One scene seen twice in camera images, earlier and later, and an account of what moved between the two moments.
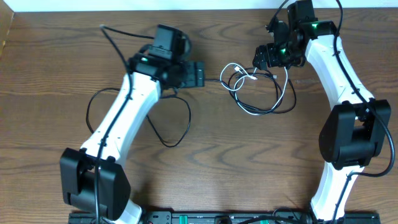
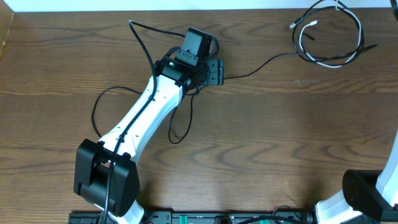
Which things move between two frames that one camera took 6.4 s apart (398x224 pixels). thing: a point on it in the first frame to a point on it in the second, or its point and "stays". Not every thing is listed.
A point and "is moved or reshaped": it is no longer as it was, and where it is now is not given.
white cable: x=247 y=75 to x=316 y=21
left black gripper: x=196 y=76 to x=217 y=73
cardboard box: x=6 y=16 stays
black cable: x=275 y=110 is moved or reshaped
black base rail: x=228 y=216 stays
